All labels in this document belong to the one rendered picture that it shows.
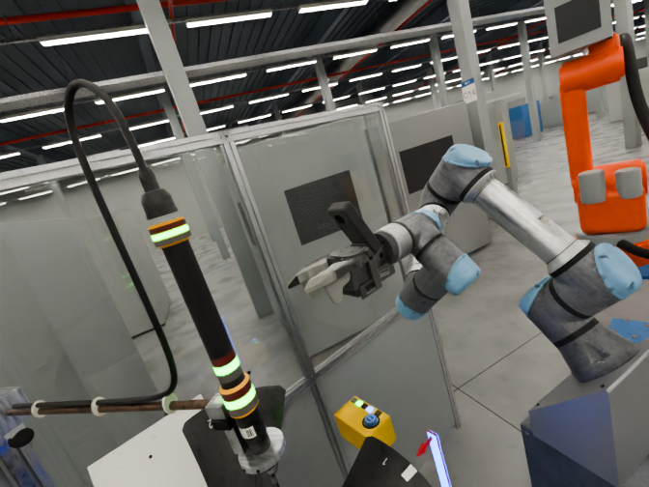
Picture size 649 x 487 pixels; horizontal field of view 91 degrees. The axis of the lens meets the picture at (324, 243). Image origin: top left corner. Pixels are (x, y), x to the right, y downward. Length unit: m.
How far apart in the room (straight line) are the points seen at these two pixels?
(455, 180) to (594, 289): 0.40
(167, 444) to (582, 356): 1.01
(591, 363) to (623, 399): 0.09
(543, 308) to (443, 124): 3.98
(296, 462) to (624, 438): 1.13
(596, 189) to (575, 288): 3.13
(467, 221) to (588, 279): 4.14
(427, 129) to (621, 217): 2.22
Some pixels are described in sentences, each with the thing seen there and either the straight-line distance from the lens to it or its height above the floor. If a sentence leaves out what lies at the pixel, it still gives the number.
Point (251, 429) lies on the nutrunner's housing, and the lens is 0.53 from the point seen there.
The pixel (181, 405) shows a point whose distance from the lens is 0.59.
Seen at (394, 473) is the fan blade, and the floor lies 1.19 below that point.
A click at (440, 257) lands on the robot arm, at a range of 0.67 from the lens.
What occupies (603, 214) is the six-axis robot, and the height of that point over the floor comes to 0.60.
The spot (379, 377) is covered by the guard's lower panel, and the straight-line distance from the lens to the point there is 1.80.
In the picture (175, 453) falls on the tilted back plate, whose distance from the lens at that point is 0.98.
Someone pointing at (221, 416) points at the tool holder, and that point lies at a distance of 0.54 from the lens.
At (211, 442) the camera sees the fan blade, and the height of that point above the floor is 1.39.
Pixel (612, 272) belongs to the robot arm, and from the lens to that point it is 0.91.
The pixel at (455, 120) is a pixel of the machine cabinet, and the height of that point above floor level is 1.89.
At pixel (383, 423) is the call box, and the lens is 1.10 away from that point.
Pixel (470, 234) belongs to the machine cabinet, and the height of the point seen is 0.31.
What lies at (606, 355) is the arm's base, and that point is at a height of 1.24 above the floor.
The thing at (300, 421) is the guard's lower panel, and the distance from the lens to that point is 1.56.
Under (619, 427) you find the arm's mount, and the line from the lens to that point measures 0.98.
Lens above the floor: 1.83
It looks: 13 degrees down
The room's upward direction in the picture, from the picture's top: 17 degrees counter-clockwise
